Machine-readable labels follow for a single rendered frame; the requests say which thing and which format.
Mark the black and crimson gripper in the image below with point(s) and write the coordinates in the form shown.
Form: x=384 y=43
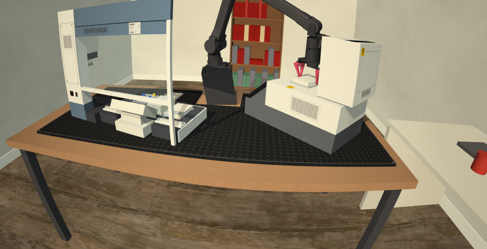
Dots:
x=311 y=60

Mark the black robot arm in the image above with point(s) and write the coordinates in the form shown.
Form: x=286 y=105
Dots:
x=217 y=40

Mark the cream benchtop instrument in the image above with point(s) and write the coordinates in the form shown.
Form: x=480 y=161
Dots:
x=331 y=113

